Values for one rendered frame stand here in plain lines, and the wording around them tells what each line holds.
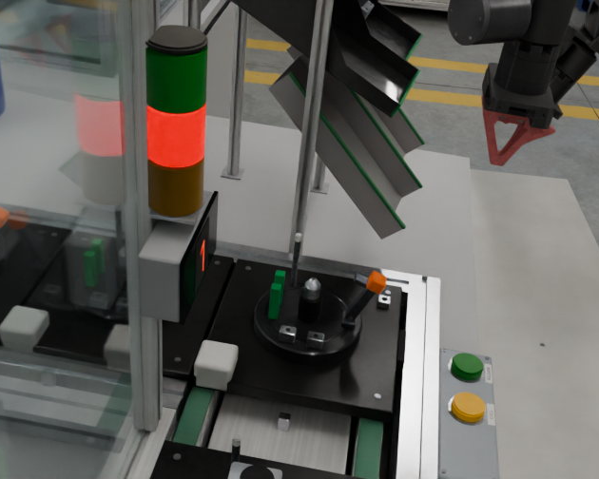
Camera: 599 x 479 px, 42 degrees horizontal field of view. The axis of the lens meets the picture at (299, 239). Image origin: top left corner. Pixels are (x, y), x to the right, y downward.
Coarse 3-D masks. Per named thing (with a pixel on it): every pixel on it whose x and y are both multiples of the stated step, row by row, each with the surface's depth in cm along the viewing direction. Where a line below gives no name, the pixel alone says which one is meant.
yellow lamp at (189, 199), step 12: (156, 168) 65; (168, 168) 65; (180, 168) 65; (192, 168) 66; (156, 180) 66; (168, 180) 66; (180, 180) 66; (192, 180) 66; (156, 192) 67; (168, 192) 66; (180, 192) 66; (192, 192) 67; (156, 204) 67; (168, 204) 67; (180, 204) 67; (192, 204) 68; (168, 216) 68; (180, 216) 68
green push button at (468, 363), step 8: (456, 360) 98; (464, 360) 99; (472, 360) 99; (480, 360) 99; (456, 368) 98; (464, 368) 97; (472, 368) 98; (480, 368) 98; (464, 376) 97; (472, 376) 97
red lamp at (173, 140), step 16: (160, 112) 62; (192, 112) 63; (160, 128) 63; (176, 128) 63; (192, 128) 63; (160, 144) 64; (176, 144) 64; (192, 144) 64; (160, 160) 65; (176, 160) 64; (192, 160) 65
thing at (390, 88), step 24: (240, 0) 103; (264, 0) 101; (288, 0) 100; (312, 0) 99; (336, 0) 111; (264, 24) 103; (288, 24) 102; (312, 24) 101; (336, 24) 113; (360, 24) 112; (336, 48) 102; (360, 48) 113; (384, 48) 113; (336, 72) 104; (360, 72) 108; (384, 72) 112; (408, 72) 114; (384, 96) 103
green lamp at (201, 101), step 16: (160, 64) 60; (176, 64) 59; (192, 64) 60; (160, 80) 60; (176, 80) 60; (192, 80) 61; (160, 96) 61; (176, 96) 61; (192, 96) 62; (176, 112) 62
